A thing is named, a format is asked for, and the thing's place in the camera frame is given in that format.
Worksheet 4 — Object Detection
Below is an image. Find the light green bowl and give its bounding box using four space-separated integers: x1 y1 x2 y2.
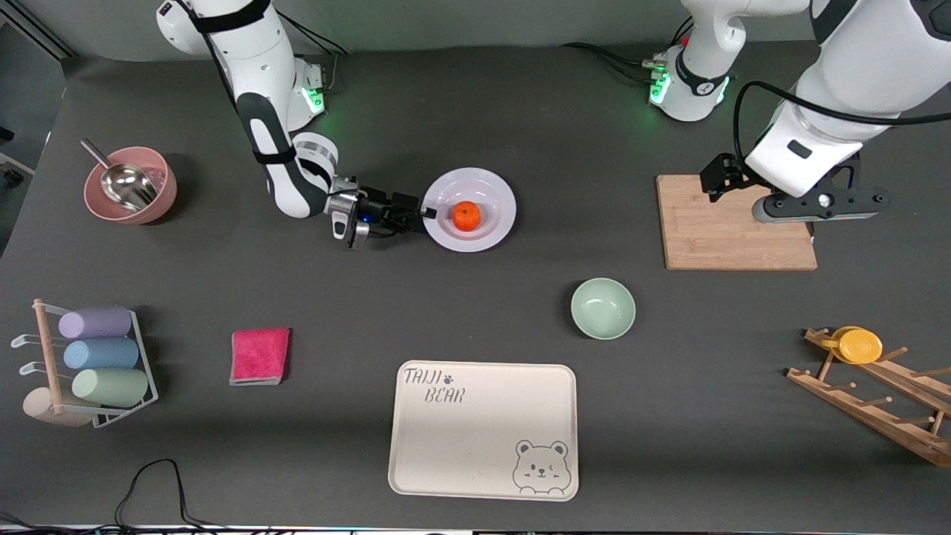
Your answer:
571 278 637 340

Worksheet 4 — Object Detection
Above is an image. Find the metal scoop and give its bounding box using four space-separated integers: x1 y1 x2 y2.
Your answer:
80 139 159 211

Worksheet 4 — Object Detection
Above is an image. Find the thin black table cable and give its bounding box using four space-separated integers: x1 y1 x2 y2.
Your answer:
0 458 246 532

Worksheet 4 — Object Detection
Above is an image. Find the cream tray with bear print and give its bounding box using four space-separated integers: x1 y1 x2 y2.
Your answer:
388 360 579 502

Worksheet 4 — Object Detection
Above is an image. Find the pink bowl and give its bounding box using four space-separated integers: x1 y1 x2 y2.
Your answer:
83 146 178 225

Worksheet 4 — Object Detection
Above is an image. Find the black arm base cable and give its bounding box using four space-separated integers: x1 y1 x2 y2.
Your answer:
276 9 351 90
561 19 695 79

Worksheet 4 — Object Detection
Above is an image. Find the black right arm base cable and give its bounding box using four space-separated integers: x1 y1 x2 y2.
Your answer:
276 9 351 90

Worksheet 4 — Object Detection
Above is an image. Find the wooden cutting board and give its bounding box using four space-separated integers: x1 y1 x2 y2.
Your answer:
657 175 818 271

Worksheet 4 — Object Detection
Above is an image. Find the purple cup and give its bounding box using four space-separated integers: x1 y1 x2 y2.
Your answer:
59 307 132 340

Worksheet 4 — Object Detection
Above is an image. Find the yellow cup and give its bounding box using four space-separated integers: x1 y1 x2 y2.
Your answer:
821 326 883 365

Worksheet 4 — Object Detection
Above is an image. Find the white round plate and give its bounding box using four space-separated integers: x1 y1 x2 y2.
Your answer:
422 167 517 253

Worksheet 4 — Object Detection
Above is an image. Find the white wire cup rack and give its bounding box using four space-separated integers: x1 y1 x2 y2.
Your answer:
11 299 159 429

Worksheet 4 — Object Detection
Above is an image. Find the wooden peg drying rack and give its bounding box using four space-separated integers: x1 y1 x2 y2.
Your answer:
786 327 951 467

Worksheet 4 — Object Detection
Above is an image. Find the beige cup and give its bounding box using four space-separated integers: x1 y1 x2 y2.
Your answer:
22 388 94 427

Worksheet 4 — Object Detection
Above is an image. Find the pale green cup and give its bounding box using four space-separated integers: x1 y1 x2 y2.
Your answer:
72 368 149 408

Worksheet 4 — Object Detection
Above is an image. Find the pink folded cloth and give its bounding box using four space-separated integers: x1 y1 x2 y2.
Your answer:
229 328 291 386

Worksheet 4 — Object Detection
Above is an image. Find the black left arm base cable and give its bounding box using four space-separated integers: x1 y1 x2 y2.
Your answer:
561 19 695 79

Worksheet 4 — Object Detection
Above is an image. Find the blue cup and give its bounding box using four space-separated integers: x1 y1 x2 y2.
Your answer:
63 338 140 370

